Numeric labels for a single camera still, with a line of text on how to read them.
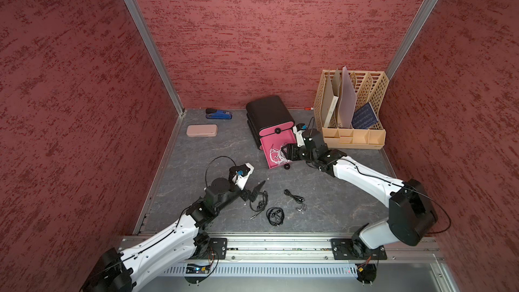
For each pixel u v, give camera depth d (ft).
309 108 4.04
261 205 2.79
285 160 2.62
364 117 3.36
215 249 2.43
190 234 1.77
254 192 2.26
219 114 3.92
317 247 2.48
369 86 3.31
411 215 1.41
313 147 2.12
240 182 2.19
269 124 3.02
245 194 2.24
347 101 3.34
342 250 2.43
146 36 2.87
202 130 3.53
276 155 3.10
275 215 2.67
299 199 2.82
